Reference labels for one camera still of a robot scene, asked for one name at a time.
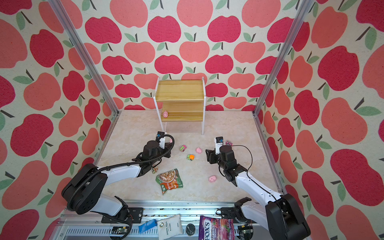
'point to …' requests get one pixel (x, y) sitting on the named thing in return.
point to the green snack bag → (169, 180)
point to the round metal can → (190, 229)
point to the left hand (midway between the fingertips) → (174, 144)
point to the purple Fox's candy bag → (216, 229)
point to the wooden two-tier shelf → (180, 100)
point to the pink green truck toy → (183, 148)
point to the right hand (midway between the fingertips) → (213, 149)
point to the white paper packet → (169, 227)
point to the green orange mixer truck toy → (190, 157)
